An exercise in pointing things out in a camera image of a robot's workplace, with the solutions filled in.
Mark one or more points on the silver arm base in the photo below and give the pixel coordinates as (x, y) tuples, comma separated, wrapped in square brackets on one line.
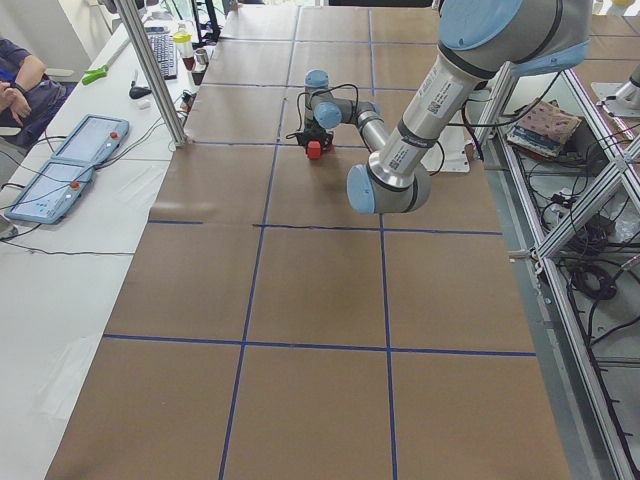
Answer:
[(619, 99)]

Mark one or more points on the upper teach pendant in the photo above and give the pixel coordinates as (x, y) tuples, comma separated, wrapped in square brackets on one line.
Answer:
[(93, 140)]

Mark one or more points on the green handled tool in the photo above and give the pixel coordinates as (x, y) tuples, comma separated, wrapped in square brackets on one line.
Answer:
[(93, 75)]

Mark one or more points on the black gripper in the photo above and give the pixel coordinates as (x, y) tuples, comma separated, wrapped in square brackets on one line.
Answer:
[(315, 135)]

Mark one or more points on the seated person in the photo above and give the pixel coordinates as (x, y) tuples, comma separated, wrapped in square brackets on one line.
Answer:
[(30, 99)]

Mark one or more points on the aluminium frame post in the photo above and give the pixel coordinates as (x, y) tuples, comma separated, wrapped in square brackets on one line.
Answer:
[(166, 104)]

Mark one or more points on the white camera mast pillar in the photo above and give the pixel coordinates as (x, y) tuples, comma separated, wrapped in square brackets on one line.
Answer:
[(455, 158)]

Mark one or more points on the teach pendant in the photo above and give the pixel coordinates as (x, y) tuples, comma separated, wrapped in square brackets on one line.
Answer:
[(93, 140), (51, 193)]

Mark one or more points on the black computer mouse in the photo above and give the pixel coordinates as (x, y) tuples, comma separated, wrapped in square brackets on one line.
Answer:
[(138, 92)]

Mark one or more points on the black keyboard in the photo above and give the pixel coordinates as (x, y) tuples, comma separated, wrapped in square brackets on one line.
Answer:
[(165, 53)]

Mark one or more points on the metal cup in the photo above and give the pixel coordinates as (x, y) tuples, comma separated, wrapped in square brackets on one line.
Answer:
[(201, 56)]

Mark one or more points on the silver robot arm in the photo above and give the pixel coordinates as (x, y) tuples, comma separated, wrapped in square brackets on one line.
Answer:
[(476, 38)]

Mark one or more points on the yellow lidded bottle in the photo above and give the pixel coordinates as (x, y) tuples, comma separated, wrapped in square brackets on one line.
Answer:
[(182, 40)]

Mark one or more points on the lower teach pendant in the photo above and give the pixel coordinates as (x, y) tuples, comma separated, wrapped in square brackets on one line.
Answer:
[(51, 193)]

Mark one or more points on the red block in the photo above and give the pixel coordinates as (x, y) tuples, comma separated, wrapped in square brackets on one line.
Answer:
[(327, 144), (314, 150)]

